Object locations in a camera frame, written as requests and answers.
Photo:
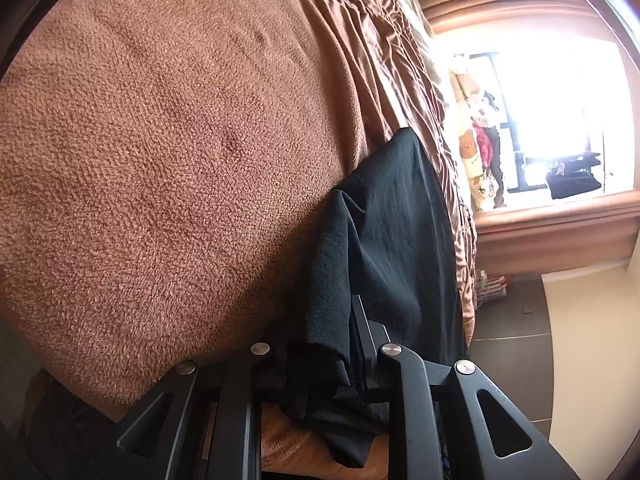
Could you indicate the black framed window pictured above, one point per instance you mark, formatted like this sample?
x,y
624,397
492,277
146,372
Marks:
x,y
550,110

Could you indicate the brown blanket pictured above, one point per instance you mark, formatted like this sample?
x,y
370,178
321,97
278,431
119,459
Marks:
x,y
150,160

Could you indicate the black pants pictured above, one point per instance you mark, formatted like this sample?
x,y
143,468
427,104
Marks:
x,y
400,235

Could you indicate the grey wardrobe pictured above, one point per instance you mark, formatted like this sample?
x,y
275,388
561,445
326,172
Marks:
x,y
515,360

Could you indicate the yellow bear print cushion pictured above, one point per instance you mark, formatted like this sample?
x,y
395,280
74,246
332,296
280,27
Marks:
x,y
470,145

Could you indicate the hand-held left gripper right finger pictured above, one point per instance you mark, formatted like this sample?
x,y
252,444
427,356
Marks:
x,y
370,360

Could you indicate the dark hanging clothes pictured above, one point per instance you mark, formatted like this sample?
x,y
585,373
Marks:
x,y
570,185

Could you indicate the pile of clothes and toys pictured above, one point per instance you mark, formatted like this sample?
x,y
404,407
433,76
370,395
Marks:
x,y
482,140

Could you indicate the white duvet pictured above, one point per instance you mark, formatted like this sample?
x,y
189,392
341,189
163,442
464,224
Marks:
x,y
412,20

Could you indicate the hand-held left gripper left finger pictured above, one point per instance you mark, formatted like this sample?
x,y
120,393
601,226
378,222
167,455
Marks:
x,y
250,385

